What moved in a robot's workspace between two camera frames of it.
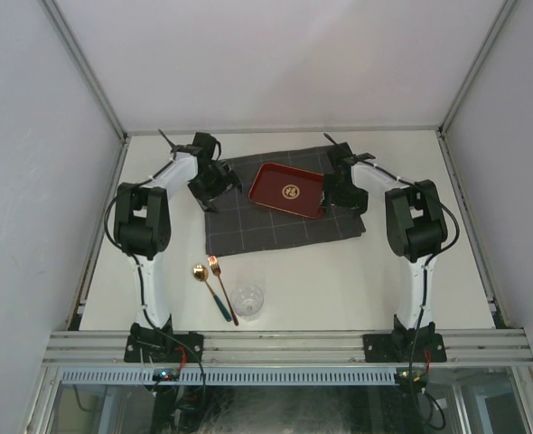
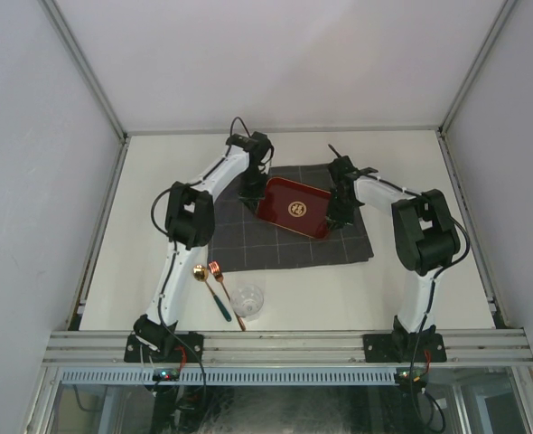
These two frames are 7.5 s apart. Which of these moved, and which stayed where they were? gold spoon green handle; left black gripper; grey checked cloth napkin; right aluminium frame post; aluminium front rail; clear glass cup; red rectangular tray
Moved: left black gripper; grey checked cloth napkin; red rectangular tray
Stayed: right aluminium frame post; clear glass cup; gold spoon green handle; aluminium front rail
